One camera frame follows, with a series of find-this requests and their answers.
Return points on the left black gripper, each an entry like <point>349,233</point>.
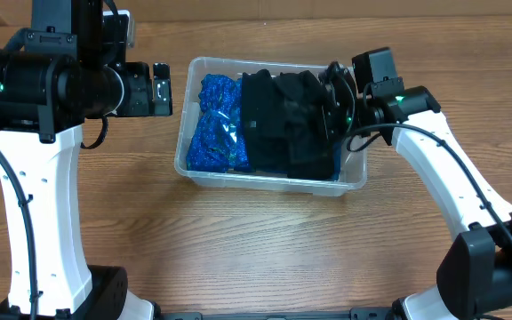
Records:
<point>161,90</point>

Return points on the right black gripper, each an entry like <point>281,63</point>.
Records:
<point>332,123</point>

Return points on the blue denim jeans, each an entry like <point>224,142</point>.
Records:
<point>336,156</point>

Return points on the small black garment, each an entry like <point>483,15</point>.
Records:
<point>262,119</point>

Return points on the large black taped garment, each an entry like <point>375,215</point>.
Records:
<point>310,158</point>

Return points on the sparkly blue fabric bundle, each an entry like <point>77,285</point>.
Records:
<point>218,143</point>

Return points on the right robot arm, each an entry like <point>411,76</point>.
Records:
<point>474,280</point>

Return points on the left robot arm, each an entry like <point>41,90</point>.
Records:
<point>67,67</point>

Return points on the clear plastic storage bin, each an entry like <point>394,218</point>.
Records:
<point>353,166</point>

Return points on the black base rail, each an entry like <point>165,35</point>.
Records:
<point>274,316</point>

